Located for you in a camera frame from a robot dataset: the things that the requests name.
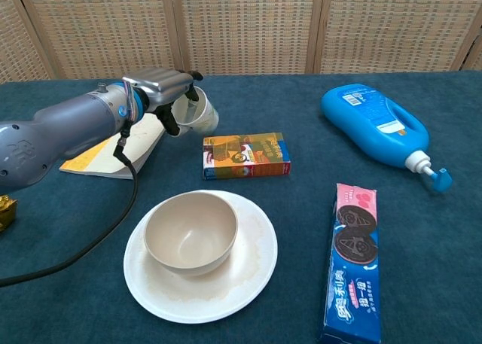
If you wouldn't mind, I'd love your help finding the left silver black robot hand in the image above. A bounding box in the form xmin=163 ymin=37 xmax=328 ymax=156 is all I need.
xmin=122 ymin=68 xmax=204 ymax=137

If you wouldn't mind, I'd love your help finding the white floral paper cup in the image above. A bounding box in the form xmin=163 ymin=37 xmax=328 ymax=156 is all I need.
xmin=173 ymin=87 xmax=220 ymax=136

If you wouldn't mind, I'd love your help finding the beige bowl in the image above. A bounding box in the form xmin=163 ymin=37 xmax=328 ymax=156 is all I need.
xmin=144 ymin=191 xmax=239 ymax=278

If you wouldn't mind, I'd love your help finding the white round plate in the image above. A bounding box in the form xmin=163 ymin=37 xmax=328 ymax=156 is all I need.
xmin=123 ymin=189 xmax=279 ymax=324

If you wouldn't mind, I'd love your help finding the woven wicker screen panel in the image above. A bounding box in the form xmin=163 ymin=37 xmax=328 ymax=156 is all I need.
xmin=314 ymin=0 xmax=482 ymax=74
xmin=169 ymin=0 xmax=327 ymax=77
xmin=451 ymin=31 xmax=482 ymax=72
xmin=14 ymin=0 xmax=185 ymax=81
xmin=0 ymin=0 xmax=52 ymax=84

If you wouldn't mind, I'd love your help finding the yellow white notebook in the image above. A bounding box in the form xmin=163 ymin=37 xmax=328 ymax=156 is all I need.
xmin=59 ymin=114 xmax=166 ymax=181

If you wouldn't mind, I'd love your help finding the dark blue tablecloth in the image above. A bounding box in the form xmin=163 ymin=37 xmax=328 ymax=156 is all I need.
xmin=0 ymin=69 xmax=482 ymax=344

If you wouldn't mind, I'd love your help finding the colourful printed carton box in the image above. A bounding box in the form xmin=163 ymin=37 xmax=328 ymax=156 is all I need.
xmin=202 ymin=132 xmax=292 ymax=181

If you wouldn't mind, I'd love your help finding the gold foil snack pack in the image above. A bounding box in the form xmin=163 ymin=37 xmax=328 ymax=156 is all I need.
xmin=0 ymin=193 xmax=19 ymax=233

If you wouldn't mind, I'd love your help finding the blue pump detergent bottle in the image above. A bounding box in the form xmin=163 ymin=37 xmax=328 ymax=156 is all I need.
xmin=320 ymin=83 xmax=454 ymax=193

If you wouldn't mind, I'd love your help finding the blue pink cookie box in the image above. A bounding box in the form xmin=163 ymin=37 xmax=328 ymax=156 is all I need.
xmin=319 ymin=182 xmax=382 ymax=344

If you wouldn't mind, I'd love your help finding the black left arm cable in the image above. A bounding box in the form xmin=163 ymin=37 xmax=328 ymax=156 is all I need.
xmin=0 ymin=121 xmax=139 ymax=288

